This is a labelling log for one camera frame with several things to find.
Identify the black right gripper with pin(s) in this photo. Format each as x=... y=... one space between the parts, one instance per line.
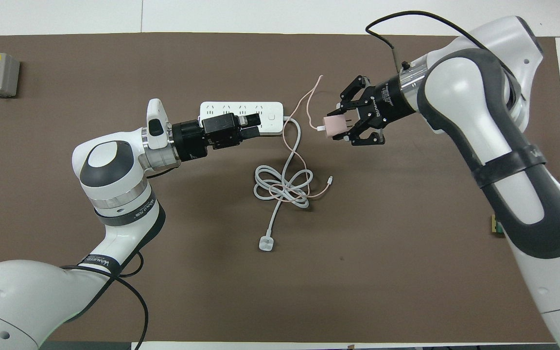
x=389 y=104

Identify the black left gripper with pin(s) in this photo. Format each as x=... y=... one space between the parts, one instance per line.
x=219 y=130

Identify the pink charger block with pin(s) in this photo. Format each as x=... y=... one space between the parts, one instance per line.
x=336 y=126

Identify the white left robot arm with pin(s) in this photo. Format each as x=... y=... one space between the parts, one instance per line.
x=110 y=194

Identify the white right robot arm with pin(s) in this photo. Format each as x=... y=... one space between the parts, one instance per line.
x=503 y=160

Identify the white power strip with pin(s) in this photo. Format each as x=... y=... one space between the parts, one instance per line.
x=270 y=109

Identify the green circuit board module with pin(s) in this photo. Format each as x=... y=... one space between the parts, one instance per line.
x=496 y=224

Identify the brown table mat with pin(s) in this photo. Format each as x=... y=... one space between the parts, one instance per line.
x=358 y=291

